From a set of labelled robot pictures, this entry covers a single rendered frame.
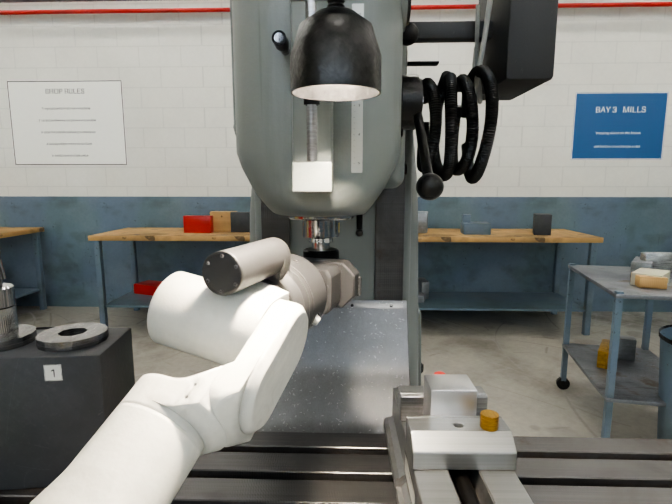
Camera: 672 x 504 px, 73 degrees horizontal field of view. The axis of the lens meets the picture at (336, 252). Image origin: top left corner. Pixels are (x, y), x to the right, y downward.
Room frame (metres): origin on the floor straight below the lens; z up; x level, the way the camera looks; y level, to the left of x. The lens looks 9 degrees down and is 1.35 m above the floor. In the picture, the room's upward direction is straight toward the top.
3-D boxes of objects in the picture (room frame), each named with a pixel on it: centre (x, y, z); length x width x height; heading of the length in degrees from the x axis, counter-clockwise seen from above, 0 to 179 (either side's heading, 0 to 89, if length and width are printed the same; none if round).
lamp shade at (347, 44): (0.38, 0.00, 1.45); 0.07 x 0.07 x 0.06
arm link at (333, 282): (0.51, 0.05, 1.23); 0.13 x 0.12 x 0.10; 73
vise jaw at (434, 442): (0.53, -0.15, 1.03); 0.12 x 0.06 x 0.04; 89
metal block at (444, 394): (0.59, -0.15, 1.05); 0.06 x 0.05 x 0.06; 89
